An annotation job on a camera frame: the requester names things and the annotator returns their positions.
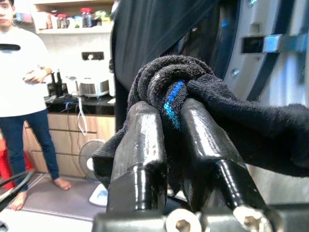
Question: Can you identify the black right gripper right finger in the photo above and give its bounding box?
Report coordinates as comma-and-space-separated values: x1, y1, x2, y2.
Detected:
179, 98, 266, 213

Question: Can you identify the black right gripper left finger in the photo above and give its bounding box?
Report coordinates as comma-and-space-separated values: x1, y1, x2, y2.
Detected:
107, 101, 169, 211

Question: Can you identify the black towel with blue stripe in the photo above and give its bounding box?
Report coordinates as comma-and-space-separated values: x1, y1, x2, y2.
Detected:
91, 55, 309, 191

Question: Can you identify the washing machine door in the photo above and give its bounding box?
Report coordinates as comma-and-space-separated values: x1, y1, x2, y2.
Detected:
212, 0, 309, 107

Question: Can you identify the white electric fan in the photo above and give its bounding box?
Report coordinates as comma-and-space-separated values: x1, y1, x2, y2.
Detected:
78, 139, 108, 207

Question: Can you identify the wooden kitchen cabinet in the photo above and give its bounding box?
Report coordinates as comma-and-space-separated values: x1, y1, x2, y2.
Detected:
23, 113, 116, 178

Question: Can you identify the white rice cooker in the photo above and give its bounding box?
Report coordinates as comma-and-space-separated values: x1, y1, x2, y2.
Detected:
78, 77, 111, 98

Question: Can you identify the grey floor mat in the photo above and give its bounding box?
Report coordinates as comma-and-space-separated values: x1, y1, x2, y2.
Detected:
8, 173, 108, 222

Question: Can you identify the dark hanging garment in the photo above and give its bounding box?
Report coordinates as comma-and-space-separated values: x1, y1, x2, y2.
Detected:
110, 0, 232, 132

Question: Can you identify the red plastic stool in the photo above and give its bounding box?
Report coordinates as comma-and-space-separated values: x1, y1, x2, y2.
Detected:
0, 139, 33, 190

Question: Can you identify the person in white shirt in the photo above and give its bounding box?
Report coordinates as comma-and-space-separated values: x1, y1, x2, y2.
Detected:
0, 0, 72, 211

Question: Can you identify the red-lidded jar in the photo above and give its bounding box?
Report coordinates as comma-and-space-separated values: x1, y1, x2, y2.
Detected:
80, 7, 94, 28

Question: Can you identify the white hanging cable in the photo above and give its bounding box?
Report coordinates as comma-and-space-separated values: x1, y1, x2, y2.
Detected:
71, 91, 88, 136

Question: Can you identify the wall power socket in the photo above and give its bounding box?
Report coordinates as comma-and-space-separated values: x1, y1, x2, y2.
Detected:
81, 51, 105, 61

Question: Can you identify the black cable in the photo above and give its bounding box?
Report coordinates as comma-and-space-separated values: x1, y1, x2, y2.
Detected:
0, 169, 36, 206

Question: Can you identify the wooden wall shelf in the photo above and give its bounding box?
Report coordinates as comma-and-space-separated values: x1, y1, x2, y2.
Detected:
30, 0, 114, 34

